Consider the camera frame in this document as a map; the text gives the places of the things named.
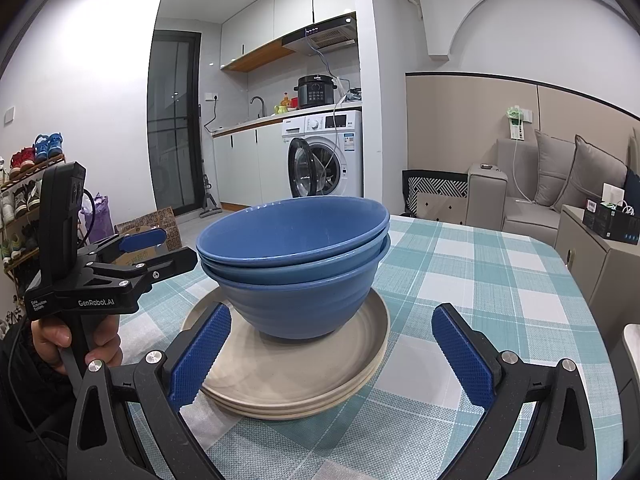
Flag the wall outlet with green charger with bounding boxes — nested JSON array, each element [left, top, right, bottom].
[[505, 106, 533, 141]]

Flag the grey sofa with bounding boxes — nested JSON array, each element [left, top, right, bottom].
[[467, 127, 640, 248]]

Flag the person's left forearm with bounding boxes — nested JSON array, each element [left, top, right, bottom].
[[0, 332, 83, 480]]

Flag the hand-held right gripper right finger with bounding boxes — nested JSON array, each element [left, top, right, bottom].
[[431, 302, 598, 480]]

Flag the white charging cable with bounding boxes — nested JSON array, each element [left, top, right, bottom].
[[512, 139, 538, 206]]

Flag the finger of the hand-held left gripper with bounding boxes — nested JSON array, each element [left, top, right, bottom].
[[75, 227, 168, 267], [82, 246, 199, 291]]

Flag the blue shoes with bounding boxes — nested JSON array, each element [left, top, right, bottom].
[[34, 132, 63, 161]]

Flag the stick vacuum cleaner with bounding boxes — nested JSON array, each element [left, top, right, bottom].
[[199, 172, 223, 218]]

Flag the white kitchen counter cabinets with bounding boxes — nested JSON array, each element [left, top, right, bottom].
[[212, 120, 291, 211]]

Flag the patterned cardboard box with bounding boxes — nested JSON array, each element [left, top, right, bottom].
[[115, 206, 182, 251]]

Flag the purple bag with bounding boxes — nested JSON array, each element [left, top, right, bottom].
[[79, 192, 115, 246]]

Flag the dark glass door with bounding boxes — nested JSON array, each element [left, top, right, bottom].
[[146, 30, 202, 213]]

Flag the range hood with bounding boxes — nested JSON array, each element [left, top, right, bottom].
[[281, 16, 358, 56]]

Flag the grey side cabinet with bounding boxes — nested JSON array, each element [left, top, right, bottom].
[[554, 204, 640, 321]]

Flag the white washing machine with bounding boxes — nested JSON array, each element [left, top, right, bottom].
[[281, 110, 363, 201]]

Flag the red shoes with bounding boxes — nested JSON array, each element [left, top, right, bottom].
[[9, 146, 36, 170]]

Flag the white chair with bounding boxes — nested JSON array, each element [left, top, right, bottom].
[[622, 322, 640, 361]]

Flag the blue bowl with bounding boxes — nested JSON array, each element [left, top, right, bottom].
[[200, 232, 391, 286], [196, 196, 390, 267], [207, 240, 392, 341]]

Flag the person's left hand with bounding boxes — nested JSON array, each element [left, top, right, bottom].
[[30, 317, 123, 377]]

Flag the black pressure cooker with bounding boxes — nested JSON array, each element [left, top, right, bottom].
[[297, 75, 335, 109]]

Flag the black open box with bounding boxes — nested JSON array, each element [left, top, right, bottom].
[[582, 199, 640, 246]]

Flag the cream plate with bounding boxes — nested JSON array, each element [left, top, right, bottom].
[[212, 355, 386, 421], [200, 340, 390, 409]]

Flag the grey cushion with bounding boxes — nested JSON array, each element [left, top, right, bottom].
[[534, 129, 577, 208], [554, 135, 628, 216]]

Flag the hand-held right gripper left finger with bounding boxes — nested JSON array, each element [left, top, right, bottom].
[[66, 301, 233, 480]]

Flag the shoe rack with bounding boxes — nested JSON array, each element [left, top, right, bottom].
[[0, 132, 66, 321]]

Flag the white wall cabinets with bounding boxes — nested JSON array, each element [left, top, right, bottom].
[[220, 0, 358, 72]]

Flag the tan plate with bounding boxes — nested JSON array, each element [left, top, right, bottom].
[[182, 287, 391, 397]]

